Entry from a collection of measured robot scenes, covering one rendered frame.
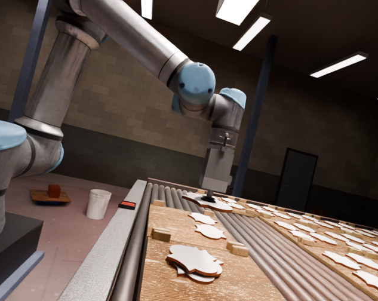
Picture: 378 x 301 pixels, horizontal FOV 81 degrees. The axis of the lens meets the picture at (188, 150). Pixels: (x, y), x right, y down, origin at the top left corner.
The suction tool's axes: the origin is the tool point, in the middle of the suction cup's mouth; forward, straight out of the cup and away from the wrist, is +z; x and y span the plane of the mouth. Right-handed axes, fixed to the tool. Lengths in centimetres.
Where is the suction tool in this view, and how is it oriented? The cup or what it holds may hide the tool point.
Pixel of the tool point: (206, 205)
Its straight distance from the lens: 62.1
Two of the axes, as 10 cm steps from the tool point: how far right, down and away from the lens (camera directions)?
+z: -2.3, 9.7, -0.2
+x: -9.7, -2.3, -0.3
